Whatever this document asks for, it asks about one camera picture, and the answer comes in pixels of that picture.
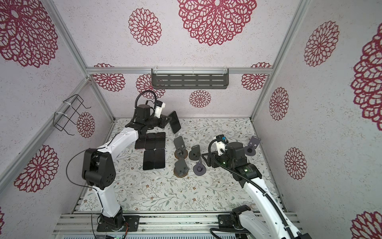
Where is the tall black phone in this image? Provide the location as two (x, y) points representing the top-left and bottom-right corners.
(142, 149), (155, 171)

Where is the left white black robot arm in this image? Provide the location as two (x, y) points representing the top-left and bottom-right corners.
(81, 90), (171, 231)

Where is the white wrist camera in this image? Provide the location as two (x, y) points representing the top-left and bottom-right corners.
(154, 101), (166, 118)
(215, 134), (229, 156)

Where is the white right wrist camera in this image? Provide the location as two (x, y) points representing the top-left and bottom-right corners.
(215, 134), (229, 156)

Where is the grey stand middle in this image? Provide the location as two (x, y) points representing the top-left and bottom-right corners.
(189, 145), (201, 161)

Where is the blue case phone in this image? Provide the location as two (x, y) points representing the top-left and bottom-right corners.
(155, 132), (166, 149)

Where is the grey slotted wall shelf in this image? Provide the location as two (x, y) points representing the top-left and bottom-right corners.
(151, 68), (229, 90)

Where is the purple case phone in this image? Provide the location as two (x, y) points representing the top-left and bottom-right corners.
(134, 136), (146, 149)

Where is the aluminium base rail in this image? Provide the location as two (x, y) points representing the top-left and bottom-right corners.
(52, 212), (229, 236)

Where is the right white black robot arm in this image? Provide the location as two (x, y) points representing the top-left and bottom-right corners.
(202, 134), (310, 239)

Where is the black wire wall rack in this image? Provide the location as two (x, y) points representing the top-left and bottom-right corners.
(52, 94), (91, 136)

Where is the grey round stand right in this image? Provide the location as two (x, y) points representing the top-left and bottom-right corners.
(244, 136), (261, 156)

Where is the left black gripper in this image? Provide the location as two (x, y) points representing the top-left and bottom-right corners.
(145, 114), (172, 128)

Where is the wooden round stand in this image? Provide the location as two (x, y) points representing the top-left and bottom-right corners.
(174, 159), (189, 178)
(174, 136), (188, 159)

